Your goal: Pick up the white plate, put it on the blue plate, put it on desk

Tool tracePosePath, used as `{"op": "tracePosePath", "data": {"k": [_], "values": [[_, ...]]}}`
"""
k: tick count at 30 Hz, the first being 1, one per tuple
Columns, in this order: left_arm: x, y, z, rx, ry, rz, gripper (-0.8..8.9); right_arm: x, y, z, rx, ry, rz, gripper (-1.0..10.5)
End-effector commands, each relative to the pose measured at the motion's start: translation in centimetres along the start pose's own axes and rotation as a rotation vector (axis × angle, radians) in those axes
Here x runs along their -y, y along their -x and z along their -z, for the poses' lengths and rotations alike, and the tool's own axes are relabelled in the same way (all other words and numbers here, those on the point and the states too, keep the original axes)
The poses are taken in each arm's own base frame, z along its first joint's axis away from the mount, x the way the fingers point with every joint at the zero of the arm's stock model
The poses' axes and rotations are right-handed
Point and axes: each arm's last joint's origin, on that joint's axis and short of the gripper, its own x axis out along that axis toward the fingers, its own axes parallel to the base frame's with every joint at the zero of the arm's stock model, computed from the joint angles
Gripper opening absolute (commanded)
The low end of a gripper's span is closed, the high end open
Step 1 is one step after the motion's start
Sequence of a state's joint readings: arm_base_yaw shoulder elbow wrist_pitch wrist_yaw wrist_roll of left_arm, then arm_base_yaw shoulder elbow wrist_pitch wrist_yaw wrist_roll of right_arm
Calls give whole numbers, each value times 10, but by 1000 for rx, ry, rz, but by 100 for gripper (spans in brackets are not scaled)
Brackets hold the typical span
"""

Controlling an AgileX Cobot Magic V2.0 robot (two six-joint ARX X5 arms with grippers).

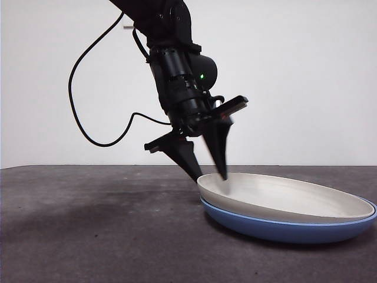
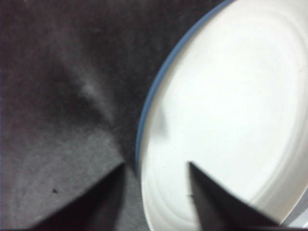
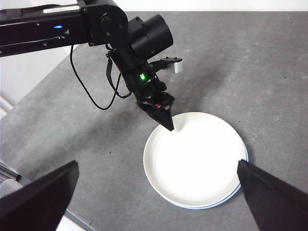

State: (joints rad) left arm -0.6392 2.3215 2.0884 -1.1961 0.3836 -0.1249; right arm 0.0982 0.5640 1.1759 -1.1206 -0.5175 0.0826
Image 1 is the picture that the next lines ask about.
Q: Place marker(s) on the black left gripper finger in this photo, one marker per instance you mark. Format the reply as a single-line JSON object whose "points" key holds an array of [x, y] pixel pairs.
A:
{"points": [[219, 141], [185, 156]]}

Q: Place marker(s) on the white round plate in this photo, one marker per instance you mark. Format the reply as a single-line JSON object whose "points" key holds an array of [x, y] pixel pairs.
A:
{"points": [[279, 194]]}

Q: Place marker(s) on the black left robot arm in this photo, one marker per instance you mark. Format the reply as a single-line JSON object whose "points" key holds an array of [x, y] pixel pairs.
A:
{"points": [[171, 26]]}

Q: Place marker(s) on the white wall socket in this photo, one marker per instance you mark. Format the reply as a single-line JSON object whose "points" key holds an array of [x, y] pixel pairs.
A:
{"points": [[128, 26]]}

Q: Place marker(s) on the blue round plate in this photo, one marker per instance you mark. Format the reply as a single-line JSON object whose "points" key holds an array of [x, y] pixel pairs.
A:
{"points": [[265, 231]]}

